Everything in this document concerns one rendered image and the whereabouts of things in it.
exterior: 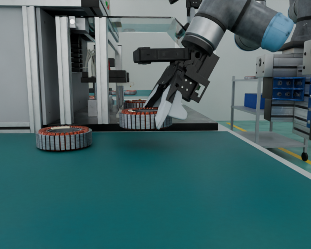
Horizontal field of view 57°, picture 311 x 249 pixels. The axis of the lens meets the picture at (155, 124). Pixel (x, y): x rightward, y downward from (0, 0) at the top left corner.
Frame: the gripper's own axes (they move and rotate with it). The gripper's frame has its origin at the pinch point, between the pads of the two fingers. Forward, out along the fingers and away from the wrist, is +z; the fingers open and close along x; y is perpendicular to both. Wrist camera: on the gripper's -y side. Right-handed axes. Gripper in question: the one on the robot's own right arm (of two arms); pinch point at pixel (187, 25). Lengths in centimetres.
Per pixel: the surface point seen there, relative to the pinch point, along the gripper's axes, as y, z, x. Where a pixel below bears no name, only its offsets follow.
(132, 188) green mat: -9, 40, -111
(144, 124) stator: -10, 35, -91
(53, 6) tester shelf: -35, 8, -73
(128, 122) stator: -13, 35, -91
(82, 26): -31, 12, -65
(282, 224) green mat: 7, 40, -119
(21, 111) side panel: -45, 35, -73
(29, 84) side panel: -42, 27, -74
